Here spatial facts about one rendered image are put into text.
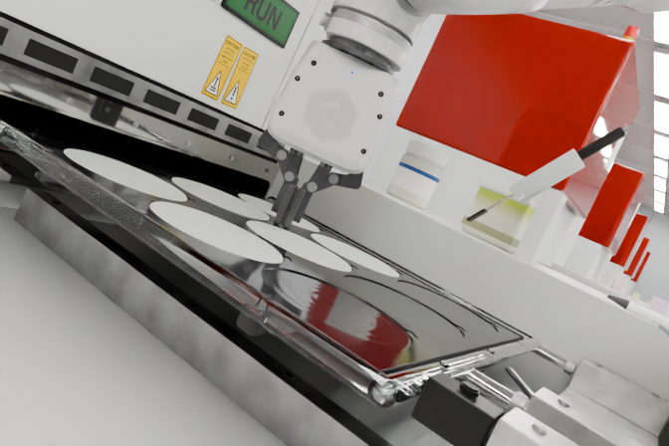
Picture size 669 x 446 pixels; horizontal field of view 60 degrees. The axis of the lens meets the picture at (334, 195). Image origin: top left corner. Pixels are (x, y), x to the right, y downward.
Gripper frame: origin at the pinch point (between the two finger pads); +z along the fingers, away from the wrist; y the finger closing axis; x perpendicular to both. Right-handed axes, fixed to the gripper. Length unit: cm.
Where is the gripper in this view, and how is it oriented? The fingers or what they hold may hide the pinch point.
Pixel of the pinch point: (290, 205)
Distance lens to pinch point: 55.8
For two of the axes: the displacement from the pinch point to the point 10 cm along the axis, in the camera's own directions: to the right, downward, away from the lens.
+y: 9.1, 4.2, 0.2
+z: -4.2, 9.1, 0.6
